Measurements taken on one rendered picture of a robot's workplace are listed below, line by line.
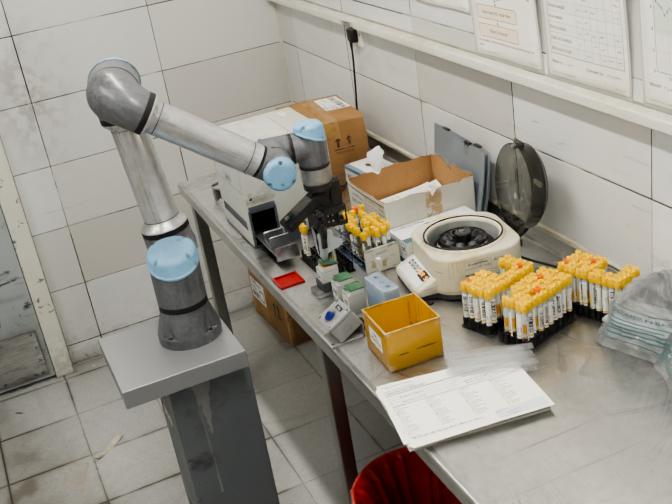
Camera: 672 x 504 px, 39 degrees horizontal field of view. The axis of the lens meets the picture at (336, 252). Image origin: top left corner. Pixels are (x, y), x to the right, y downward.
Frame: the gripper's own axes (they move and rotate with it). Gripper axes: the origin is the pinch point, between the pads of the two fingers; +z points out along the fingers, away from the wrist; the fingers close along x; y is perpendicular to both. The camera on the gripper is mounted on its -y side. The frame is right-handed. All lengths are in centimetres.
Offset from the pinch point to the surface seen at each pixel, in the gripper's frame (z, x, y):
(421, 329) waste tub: 1.6, -44.3, 5.1
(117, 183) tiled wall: 24, 169, -27
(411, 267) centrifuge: 5.2, -10.4, 19.6
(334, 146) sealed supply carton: 0, 75, 35
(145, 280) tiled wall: 70, 169, -26
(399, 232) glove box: 2.9, 5.8, 24.5
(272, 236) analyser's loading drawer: 4.6, 31.0, -3.4
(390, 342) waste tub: 2.2, -44.1, -2.3
